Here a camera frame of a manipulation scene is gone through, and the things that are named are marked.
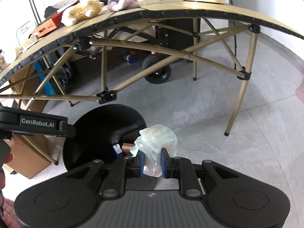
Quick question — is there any white tape roll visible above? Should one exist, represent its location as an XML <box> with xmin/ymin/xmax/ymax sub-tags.
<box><xmin>3</xmin><ymin>45</ymin><xmax>21</xmax><ymax>63</ymax></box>

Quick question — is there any yellow plush toy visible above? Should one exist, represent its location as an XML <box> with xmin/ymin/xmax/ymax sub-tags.
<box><xmin>61</xmin><ymin>0</ymin><xmax>105</xmax><ymax>27</ymax></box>

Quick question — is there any orange cardboard box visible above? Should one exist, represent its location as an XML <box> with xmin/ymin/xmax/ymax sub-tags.
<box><xmin>31</xmin><ymin>12</ymin><xmax>63</xmax><ymax>38</ymax></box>

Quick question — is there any black trolley handle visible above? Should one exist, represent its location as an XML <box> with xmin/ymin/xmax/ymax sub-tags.
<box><xmin>21</xmin><ymin>0</ymin><xmax>41</xmax><ymax>25</ymax></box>

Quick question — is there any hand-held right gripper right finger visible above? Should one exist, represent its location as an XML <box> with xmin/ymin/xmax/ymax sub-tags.
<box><xmin>161</xmin><ymin>148</ymin><xmax>240</xmax><ymax>199</ymax></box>

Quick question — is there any clear plastic bag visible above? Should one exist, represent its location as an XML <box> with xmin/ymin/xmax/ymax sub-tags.
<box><xmin>130</xmin><ymin>124</ymin><xmax>177</xmax><ymax>177</ymax></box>

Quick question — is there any black trash bin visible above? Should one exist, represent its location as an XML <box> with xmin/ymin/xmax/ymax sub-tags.
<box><xmin>63</xmin><ymin>104</ymin><xmax>148</xmax><ymax>172</ymax></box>

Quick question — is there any blue box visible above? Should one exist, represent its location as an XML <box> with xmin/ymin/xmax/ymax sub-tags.
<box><xmin>33</xmin><ymin>60</ymin><xmax>56</xmax><ymax>96</ymax></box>

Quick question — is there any light purple fluffy towel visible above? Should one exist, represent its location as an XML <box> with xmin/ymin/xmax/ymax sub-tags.
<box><xmin>107</xmin><ymin>0</ymin><xmax>139</xmax><ymax>12</ymax></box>

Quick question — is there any black wagon wheel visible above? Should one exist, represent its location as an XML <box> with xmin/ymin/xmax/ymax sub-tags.
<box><xmin>142</xmin><ymin>54</ymin><xmax>172</xmax><ymax>84</ymax></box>

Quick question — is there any person's left hand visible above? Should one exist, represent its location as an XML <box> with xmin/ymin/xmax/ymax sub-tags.
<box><xmin>0</xmin><ymin>154</ymin><xmax>14</xmax><ymax>193</ymax></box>

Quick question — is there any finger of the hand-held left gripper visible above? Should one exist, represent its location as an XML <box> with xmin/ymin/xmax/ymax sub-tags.
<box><xmin>59</xmin><ymin>121</ymin><xmax>77</xmax><ymax>138</ymax></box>

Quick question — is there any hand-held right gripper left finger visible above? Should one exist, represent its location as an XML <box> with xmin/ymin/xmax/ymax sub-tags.
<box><xmin>65</xmin><ymin>151</ymin><xmax>145</xmax><ymax>199</ymax></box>

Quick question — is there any black suitcase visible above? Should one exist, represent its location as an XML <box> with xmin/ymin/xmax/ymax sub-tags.
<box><xmin>155</xmin><ymin>16</ymin><xmax>201</xmax><ymax>46</ymax></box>

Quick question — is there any olive folding table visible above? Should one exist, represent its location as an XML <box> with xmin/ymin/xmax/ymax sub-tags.
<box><xmin>0</xmin><ymin>0</ymin><xmax>304</xmax><ymax>166</ymax></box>

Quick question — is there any pale green box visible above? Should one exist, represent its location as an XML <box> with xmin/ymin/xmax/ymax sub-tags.
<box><xmin>20</xmin><ymin>36</ymin><xmax>39</xmax><ymax>50</ymax></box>

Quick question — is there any blue carton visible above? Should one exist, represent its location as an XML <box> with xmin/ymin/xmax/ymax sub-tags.
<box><xmin>112</xmin><ymin>144</ymin><xmax>124</xmax><ymax>158</ymax></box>

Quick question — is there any pink fluffy rug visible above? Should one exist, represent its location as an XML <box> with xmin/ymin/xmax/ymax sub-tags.
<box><xmin>0</xmin><ymin>198</ymin><xmax>20</xmax><ymax>228</ymax></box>

